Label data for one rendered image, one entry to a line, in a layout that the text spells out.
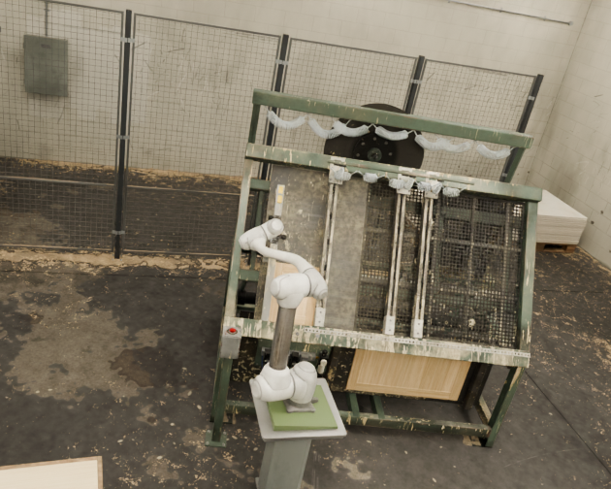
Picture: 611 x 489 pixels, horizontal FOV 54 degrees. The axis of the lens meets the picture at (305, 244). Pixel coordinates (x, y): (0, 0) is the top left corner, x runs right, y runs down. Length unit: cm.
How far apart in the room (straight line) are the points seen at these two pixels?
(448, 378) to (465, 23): 593
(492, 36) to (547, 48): 98
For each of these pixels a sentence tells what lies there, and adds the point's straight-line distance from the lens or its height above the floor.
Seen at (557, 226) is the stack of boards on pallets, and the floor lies 41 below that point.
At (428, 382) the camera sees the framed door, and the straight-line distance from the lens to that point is 485.
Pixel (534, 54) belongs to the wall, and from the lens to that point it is 1018.
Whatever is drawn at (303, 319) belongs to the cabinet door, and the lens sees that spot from 417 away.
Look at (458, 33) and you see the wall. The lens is 946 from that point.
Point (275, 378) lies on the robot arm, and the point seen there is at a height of 105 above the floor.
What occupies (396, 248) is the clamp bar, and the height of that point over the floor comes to 142.
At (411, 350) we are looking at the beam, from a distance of 433.
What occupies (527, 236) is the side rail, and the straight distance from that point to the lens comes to 473.
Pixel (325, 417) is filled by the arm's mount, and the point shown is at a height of 77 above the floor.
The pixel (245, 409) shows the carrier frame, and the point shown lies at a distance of 455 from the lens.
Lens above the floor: 318
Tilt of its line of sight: 26 degrees down
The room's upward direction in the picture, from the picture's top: 11 degrees clockwise
